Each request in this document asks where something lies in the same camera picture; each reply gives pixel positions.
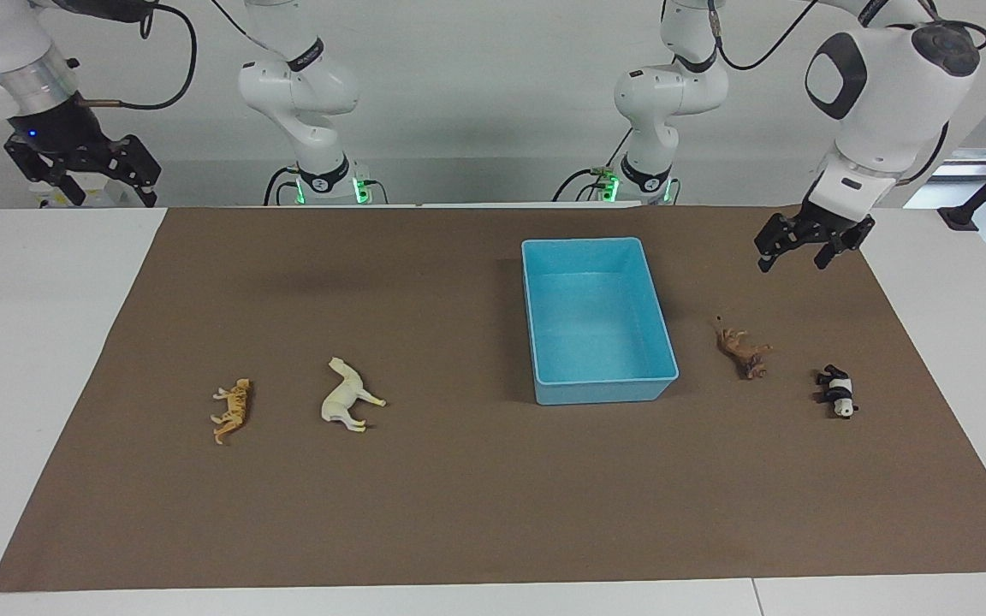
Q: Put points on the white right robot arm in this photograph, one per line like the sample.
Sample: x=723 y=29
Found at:
x=305 y=85

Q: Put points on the white wall socket box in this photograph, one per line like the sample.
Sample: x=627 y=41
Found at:
x=101 y=193

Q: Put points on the orange tiger toy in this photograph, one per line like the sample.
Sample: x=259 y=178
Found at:
x=234 y=411

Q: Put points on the light blue storage box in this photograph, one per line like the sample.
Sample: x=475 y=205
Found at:
x=600 y=342

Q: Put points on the black and white panda toy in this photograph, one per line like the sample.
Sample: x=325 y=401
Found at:
x=838 y=389

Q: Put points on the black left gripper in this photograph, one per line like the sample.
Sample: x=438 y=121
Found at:
x=835 y=224

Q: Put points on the grey window frame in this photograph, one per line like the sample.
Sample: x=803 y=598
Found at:
x=968 y=167

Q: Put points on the cream horse toy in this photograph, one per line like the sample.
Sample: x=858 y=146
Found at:
x=343 y=400

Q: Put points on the brown lion toy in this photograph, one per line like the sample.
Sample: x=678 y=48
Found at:
x=741 y=349

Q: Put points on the brown table mat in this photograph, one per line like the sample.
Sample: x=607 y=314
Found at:
x=459 y=479

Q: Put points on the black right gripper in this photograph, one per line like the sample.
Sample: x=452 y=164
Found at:
x=65 y=141

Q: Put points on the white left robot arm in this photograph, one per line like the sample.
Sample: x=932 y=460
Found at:
x=887 y=94

